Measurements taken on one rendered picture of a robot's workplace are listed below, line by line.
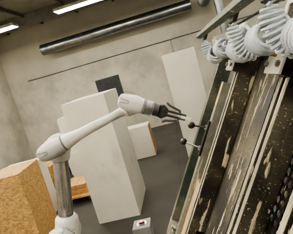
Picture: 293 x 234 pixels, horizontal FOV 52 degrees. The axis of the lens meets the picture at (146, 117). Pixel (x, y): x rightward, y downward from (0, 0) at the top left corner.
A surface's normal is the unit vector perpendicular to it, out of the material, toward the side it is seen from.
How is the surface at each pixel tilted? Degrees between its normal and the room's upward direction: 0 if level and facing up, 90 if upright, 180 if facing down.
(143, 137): 90
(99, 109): 90
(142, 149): 90
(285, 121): 90
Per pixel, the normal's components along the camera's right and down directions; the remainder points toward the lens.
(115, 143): -0.08, 0.18
